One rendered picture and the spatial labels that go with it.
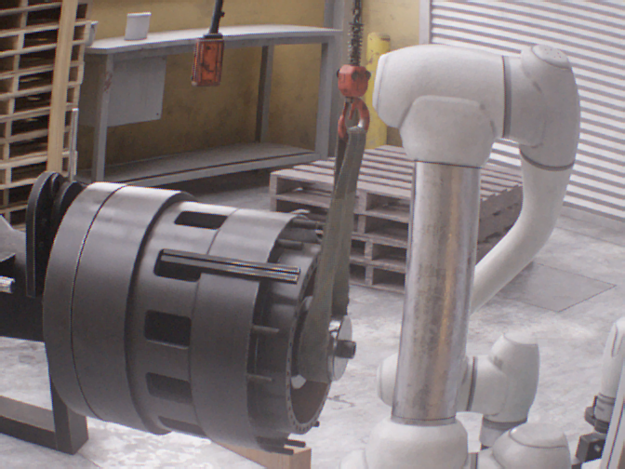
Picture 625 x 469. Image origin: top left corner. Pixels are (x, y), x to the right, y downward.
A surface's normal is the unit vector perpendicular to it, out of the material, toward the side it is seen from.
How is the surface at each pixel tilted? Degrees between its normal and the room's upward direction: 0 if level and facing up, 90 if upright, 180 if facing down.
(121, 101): 90
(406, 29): 90
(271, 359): 83
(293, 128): 90
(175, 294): 59
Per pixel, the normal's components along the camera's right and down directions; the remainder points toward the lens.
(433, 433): 0.19, -0.59
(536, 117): 0.07, 0.52
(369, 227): 0.86, 0.17
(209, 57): 0.26, 0.24
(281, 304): -0.18, -0.44
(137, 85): 0.73, 0.20
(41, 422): 0.06, -0.97
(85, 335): -0.28, 0.14
